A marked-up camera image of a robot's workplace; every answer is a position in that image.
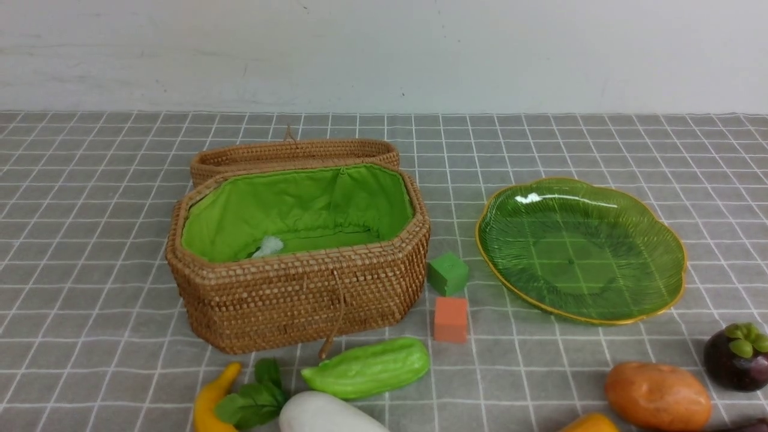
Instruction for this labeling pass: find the green foam cube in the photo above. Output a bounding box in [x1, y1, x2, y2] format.
[426, 252, 470, 297]

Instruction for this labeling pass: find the orange foam cube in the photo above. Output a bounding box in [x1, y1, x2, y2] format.
[433, 297, 468, 344]

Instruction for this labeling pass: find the green glass leaf plate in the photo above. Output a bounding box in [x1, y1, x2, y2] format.
[475, 178, 688, 326]

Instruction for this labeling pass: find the white radish with leaves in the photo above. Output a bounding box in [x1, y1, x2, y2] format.
[215, 358, 387, 431]

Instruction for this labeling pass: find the woven rattan basket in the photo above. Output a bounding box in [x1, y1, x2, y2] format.
[166, 160, 431, 355]

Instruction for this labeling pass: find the green chayote squash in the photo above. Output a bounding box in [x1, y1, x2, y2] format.
[300, 337, 431, 400]

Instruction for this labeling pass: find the woven rattan basket lid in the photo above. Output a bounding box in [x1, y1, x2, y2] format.
[190, 130, 400, 187]

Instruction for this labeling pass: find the orange yellow mango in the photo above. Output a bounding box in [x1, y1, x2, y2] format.
[559, 412, 619, 432]

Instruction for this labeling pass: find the orange-brown potato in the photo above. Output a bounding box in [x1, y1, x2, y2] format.
[604, 362, 712, 431]

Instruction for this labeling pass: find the white tag in basket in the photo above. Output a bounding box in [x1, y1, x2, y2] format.
[251, 236, 284, 258]

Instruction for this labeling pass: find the yellow banana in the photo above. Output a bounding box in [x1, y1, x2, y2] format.
[193, 362, 242, 431]

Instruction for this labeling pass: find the purple mangosteen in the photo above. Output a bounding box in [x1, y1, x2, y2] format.
[703, 322, 767, 392]

